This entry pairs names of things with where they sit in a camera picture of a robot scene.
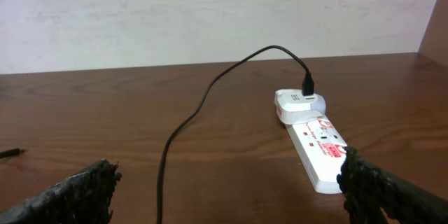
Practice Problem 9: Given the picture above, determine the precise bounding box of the black USB charging cable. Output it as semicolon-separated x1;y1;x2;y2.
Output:
0;45;315;224

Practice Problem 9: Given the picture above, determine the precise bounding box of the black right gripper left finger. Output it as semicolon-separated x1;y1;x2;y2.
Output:
1;159;122;224

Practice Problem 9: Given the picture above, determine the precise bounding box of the white power strip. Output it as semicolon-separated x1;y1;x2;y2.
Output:
286;116;347;194

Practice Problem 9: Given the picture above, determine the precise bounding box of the white USB wall charger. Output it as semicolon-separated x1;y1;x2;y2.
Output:
274;89;326;125

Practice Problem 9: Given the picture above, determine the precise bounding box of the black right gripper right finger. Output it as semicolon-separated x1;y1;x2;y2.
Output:
337;146;447;224

